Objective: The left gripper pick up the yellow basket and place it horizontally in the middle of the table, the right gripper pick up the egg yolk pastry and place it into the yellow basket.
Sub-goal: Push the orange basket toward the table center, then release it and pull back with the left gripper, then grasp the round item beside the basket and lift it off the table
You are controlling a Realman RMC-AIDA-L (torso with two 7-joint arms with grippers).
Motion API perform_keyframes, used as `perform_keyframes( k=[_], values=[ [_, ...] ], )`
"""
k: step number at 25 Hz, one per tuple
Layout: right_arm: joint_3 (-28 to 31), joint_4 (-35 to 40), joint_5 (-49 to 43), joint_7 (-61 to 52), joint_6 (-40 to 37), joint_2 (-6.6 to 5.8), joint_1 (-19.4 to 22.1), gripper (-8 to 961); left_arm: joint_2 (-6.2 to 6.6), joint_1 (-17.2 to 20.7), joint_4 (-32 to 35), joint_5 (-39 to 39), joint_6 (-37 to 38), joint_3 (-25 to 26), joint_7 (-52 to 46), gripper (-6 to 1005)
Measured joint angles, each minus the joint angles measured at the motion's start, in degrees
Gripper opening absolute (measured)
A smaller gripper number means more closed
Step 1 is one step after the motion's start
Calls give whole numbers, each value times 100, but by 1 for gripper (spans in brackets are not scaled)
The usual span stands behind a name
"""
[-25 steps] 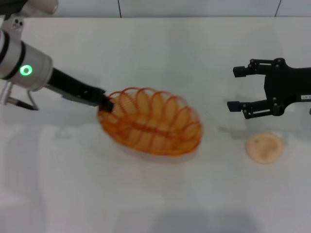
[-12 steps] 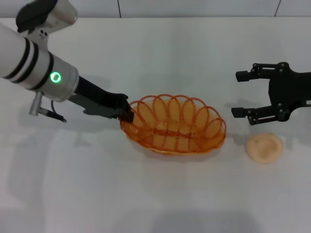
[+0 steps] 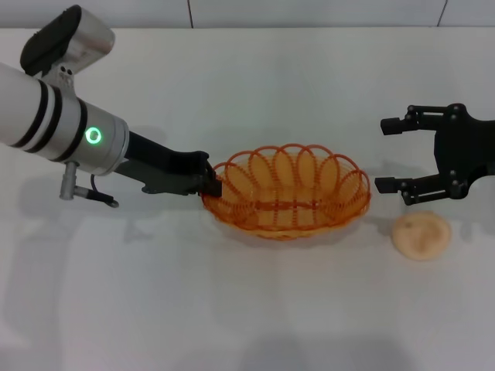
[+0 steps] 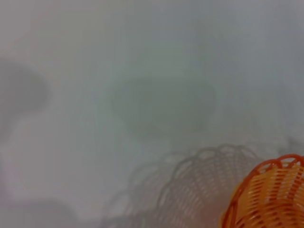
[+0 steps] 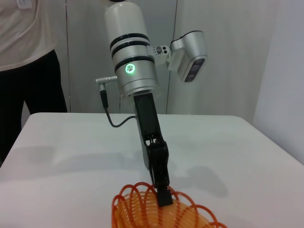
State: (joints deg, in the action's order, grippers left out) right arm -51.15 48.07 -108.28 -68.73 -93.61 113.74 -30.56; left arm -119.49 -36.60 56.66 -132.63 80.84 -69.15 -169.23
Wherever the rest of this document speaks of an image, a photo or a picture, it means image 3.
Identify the round pale bread bun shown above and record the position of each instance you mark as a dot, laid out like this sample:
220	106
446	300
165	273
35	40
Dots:
421	237

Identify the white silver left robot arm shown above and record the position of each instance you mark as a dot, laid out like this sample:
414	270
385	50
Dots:
38	112

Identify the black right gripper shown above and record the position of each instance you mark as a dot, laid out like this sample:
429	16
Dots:
460	143

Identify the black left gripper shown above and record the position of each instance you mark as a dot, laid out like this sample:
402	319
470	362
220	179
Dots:
162	170

